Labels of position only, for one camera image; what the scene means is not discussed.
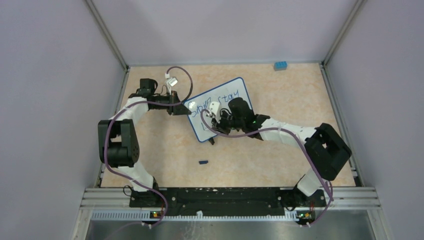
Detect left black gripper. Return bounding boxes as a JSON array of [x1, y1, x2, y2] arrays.
[[151, 90, 191, 116]]

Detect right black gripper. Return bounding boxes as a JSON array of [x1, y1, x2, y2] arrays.
[[211, 110, 245, 136]]

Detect blue framed whiteboard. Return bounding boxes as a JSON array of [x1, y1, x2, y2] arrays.
[[183, 77, 253, 143]]

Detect dark blue marker cap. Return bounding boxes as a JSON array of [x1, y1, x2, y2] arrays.
[[198, 160, 209, 165]]

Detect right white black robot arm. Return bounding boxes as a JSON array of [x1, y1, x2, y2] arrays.
[[200, 97, 352, 206]]

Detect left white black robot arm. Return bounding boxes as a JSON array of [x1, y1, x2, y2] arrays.
[[97, 76, 191, 207]]

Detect blue toy brick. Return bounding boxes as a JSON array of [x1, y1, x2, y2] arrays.
[[273, 61, 288, 72]]

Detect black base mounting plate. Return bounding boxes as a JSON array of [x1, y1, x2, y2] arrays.
[[129, 187, 327, 217]]

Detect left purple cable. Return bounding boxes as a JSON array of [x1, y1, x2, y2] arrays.
[[103, 66, 194, 229]]

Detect purple cable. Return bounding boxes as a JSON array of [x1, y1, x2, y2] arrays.
[[103, 66, 194, 229], [200, 109, 335, 227]]

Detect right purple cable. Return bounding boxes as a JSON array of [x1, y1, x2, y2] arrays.
[[200, 109, 335, 227]]

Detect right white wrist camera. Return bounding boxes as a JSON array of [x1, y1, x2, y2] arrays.
[[206, 101, 222, 122]]

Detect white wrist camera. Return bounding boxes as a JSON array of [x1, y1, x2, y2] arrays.
[[206, 101, 222, 122], [164, 73, 178, 94]]

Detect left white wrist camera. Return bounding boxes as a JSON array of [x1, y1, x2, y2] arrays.
[[164, 73, 178, 94]]

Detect white slotted cable duct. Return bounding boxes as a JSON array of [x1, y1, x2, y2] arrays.
[[91, 210, 299, 222]]

